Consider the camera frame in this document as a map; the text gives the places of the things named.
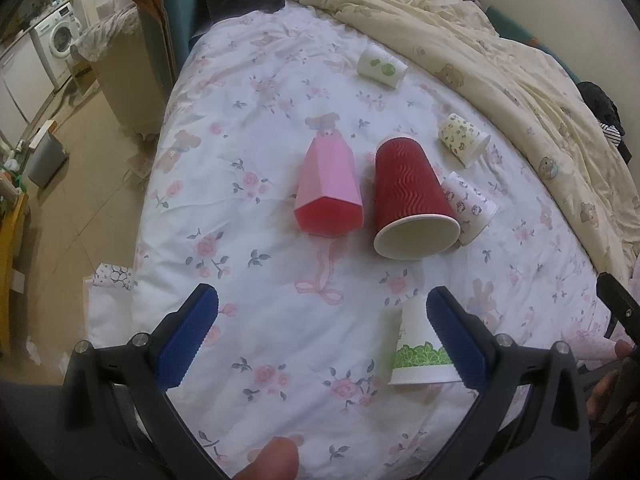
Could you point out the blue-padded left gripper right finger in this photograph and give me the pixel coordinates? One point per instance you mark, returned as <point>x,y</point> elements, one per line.
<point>529,418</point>

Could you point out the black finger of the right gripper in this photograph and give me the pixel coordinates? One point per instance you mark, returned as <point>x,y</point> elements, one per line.
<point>623,307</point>

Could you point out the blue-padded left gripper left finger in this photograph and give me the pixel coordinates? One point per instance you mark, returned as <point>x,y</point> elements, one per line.
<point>115,420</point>

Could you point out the white cup with green leaves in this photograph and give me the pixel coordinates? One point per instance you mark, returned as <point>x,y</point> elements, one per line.
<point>420,357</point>

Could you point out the white cup with pink pattern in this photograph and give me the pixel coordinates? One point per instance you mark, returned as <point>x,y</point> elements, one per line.
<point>472,209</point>

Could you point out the red ribbed paper cup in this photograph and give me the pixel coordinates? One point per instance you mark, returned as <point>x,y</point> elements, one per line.
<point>413,218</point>

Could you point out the white cup with animal print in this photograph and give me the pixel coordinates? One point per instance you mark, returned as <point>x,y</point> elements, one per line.
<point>466,141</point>

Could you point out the pink faceted plastic cup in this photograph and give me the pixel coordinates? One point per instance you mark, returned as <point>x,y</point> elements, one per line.
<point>328,201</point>

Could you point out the white cup with green circles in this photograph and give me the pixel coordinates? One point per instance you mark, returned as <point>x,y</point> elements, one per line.
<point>377,64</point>

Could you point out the person's thumb at bottom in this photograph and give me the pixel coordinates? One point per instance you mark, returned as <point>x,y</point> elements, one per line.
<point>278,460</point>

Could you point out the cream bear-print duvet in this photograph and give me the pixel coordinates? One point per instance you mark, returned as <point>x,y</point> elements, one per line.
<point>527,95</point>

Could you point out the yellow chair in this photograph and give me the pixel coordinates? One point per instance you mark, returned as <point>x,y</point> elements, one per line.
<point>12,226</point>

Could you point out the grey trash bin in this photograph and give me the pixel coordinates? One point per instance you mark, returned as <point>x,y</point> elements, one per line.
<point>49,156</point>

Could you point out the white floral bed sheet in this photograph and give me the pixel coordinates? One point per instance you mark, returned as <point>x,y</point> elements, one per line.
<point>304,343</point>

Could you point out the white washing machine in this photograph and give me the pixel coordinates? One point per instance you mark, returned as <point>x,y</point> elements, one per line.
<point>53,37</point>

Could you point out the teal armchair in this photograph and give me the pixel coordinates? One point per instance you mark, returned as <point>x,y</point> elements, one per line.
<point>168,28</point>

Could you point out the dark clothes by wall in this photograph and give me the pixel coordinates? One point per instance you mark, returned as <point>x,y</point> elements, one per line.
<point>604,109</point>

